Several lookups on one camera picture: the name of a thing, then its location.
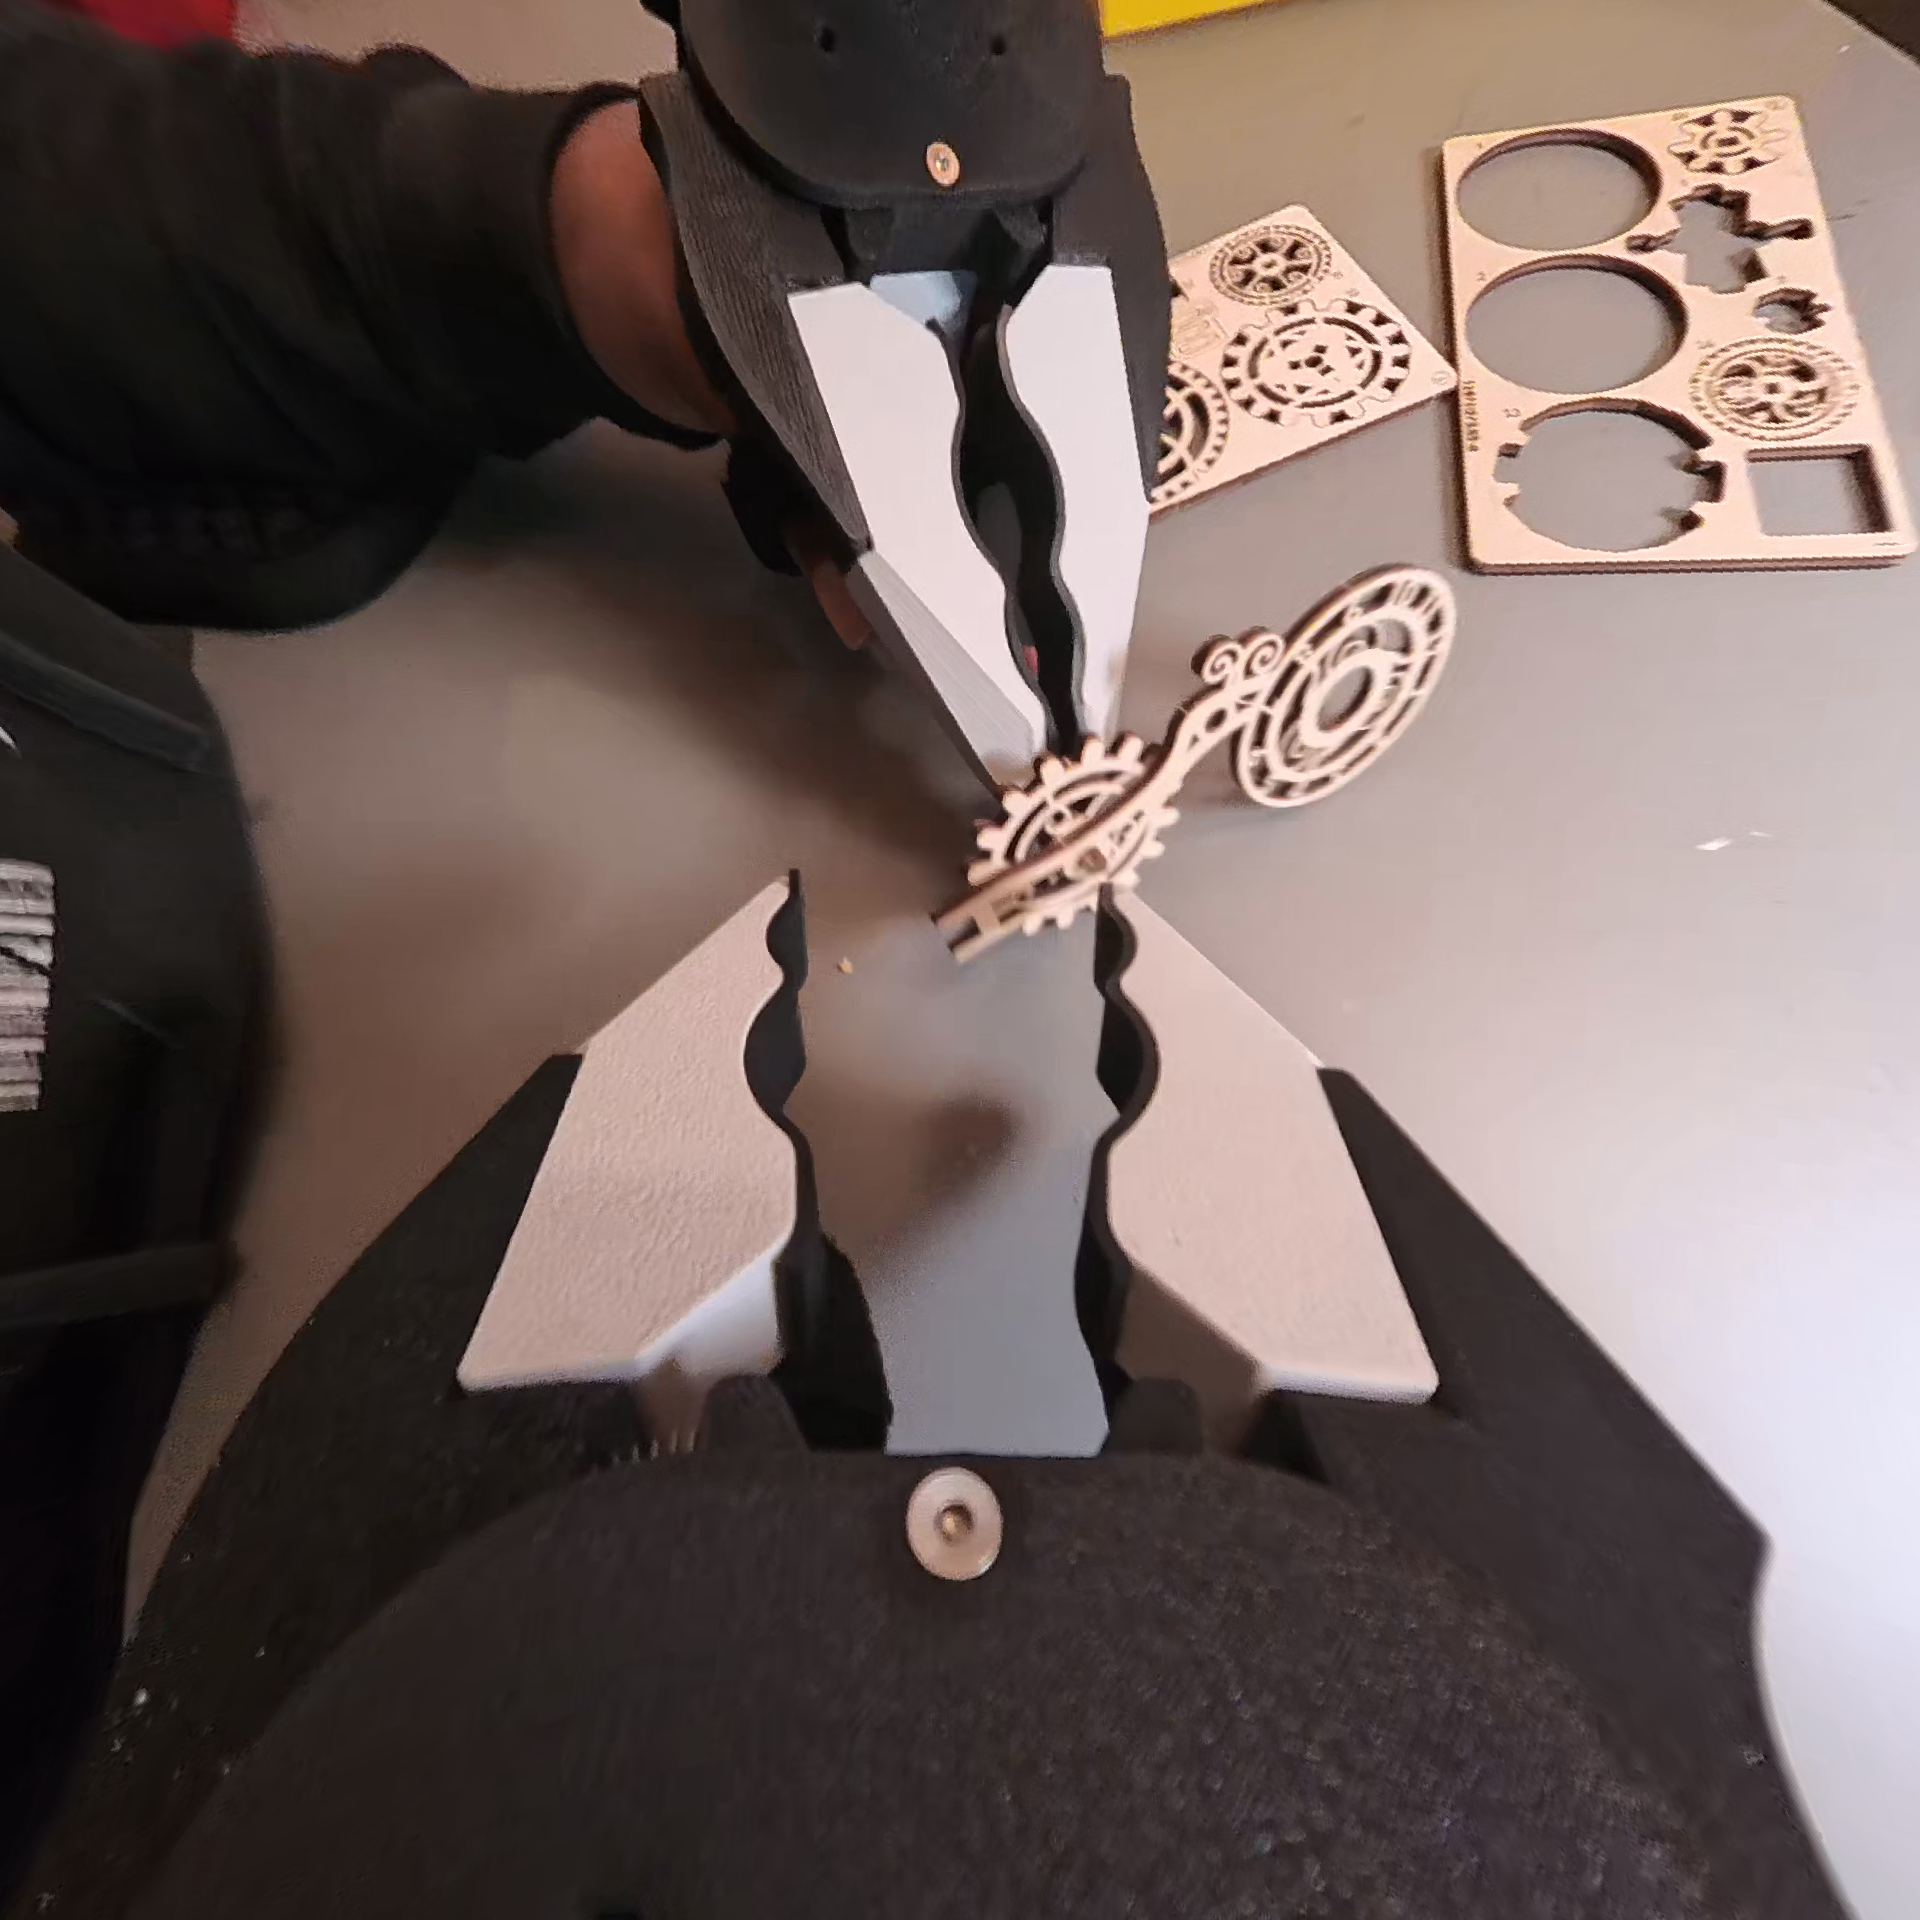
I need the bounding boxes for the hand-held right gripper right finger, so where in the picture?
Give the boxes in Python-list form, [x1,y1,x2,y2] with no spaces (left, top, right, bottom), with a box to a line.
[1095,885,1446,1404]

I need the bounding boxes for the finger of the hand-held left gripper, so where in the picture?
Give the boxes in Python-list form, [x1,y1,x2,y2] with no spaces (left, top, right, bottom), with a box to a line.
[995,267,1156,736]
[785,267,1087,793]

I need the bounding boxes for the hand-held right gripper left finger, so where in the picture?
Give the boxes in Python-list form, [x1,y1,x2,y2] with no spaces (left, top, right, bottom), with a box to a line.
[455,871,825,1396]

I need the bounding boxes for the large wooden gear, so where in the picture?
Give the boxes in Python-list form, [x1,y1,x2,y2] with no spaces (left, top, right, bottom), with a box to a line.
[966,731,1182,940]

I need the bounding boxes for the wooden clock dial arm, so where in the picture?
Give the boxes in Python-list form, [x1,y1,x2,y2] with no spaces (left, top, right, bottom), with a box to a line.
[932,562,1462,965]

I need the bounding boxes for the wooden sheet with round holes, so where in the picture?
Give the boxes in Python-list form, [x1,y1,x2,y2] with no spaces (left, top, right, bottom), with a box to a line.
[1439,95,1920,576]

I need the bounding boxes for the person's left forearm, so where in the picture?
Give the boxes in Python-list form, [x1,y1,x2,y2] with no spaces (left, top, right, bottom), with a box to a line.
[0,28,650,636]

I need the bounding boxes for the grey desk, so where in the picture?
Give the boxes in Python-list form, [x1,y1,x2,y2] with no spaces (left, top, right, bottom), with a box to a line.
[129,0,1920,1920]

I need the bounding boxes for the person's left hand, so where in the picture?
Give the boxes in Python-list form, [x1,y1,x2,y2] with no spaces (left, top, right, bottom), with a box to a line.
[556,95,890,651]

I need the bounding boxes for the wooden sheet with gears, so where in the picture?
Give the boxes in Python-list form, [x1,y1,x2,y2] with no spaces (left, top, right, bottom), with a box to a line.
[1143,201,1462,507]

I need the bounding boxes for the red bag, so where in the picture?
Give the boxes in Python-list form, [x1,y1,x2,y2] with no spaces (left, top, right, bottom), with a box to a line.
[0,0,244,50]

